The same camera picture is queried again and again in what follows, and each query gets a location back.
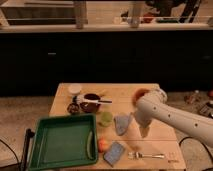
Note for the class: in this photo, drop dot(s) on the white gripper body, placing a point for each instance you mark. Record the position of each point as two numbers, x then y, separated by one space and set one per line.
144 131

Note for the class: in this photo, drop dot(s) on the blue grey towel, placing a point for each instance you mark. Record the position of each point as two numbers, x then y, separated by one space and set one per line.
122 123

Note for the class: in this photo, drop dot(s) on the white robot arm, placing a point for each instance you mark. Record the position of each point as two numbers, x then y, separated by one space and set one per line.
151 104

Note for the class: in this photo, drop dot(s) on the wooden table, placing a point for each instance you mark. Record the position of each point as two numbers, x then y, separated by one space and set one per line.
160 140

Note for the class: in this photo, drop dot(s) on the silver fork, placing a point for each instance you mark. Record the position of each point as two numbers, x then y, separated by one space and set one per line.
138 155

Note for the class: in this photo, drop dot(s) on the orange bowl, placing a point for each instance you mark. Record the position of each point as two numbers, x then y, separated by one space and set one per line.
139 93

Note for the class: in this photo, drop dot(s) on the green cup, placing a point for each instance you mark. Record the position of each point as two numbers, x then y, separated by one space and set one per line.
105 119

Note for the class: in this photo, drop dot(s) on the blue sponge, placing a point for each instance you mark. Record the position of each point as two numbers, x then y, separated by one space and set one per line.
114 153

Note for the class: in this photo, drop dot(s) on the orange fruit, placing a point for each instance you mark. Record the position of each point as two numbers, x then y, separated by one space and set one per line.
103 145

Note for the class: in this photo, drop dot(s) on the green cucumber in tray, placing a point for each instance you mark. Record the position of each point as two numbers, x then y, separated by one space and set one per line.
88 147

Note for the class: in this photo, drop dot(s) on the dark brown bowl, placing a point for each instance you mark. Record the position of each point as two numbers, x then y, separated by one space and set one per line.
90 107

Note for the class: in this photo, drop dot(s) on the white dish brush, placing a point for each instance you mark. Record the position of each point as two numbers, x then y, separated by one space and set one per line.
81 99

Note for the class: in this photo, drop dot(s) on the small dark round object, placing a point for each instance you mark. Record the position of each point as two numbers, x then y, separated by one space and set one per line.
73 108

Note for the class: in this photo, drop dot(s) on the green plastic tray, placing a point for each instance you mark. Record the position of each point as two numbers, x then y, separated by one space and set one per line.
60 142

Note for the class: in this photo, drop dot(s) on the black chair frame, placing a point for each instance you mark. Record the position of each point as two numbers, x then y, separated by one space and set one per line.
22 163

